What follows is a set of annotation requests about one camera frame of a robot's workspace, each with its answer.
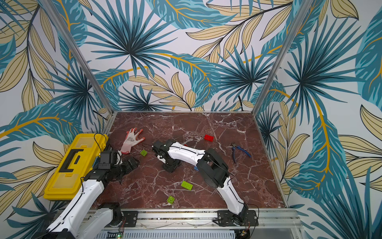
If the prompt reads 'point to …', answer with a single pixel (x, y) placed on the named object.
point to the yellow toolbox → (77, 163)
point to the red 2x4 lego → (209, 138)
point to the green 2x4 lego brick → (186, 185)
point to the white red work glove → (131, 139)
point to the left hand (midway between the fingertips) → (134, 167)
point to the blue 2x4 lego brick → (196, 168)
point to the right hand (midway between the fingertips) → (173, 167)
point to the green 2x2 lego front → (170, 199)
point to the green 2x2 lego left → (143, 153)
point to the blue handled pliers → (234, 151)
